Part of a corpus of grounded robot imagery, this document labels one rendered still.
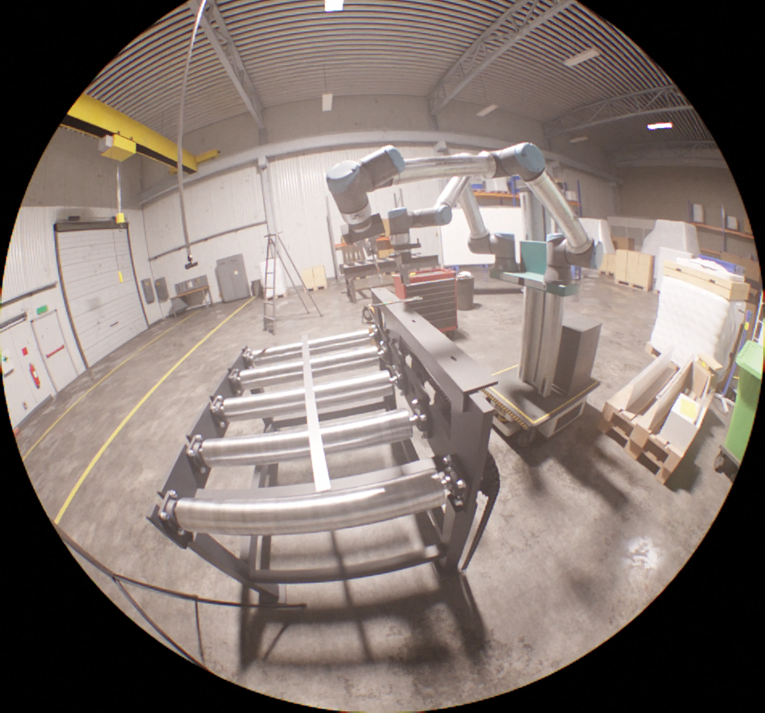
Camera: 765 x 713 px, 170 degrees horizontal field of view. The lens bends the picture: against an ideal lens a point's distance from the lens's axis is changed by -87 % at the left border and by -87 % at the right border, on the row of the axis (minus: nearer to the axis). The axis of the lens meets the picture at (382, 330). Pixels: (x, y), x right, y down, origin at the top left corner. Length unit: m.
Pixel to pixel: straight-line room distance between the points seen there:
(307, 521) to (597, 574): 1.50
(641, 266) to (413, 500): 8.49
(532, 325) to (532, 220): 0.75
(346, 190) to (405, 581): 1.64
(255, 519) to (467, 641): 1.13
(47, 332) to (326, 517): 9.48
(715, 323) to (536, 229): 2.40
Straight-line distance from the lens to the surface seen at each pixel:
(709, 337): 3.50
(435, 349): 0.73
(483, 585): 1.54
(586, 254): 1.36
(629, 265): 8.85
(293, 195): 11.29
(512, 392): 2.05
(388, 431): 0.88
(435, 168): 0.94
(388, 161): 0.72
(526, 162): 1.03
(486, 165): 1.08
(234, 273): 11.18
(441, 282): 3.33
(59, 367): 9.76
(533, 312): 1.97
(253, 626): 1.70
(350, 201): 0.69
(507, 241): 1.79
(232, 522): 0.80
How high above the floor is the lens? 1.48
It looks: 21 degrees down
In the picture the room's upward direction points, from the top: 7 degrees counter-clockwise
